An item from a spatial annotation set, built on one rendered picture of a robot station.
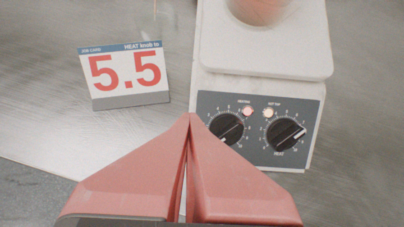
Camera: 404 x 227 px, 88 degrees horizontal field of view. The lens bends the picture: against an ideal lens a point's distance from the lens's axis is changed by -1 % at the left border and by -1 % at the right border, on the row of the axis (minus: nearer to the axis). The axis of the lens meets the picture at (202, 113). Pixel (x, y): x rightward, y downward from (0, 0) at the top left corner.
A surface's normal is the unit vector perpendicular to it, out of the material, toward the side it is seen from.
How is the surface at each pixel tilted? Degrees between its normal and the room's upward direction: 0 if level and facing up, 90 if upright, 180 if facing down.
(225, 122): 30
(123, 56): 40
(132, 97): 0
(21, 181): 0
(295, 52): 0
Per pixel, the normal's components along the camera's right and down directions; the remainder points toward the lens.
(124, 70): 0.15, 0.40
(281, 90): 0.07, -0.28
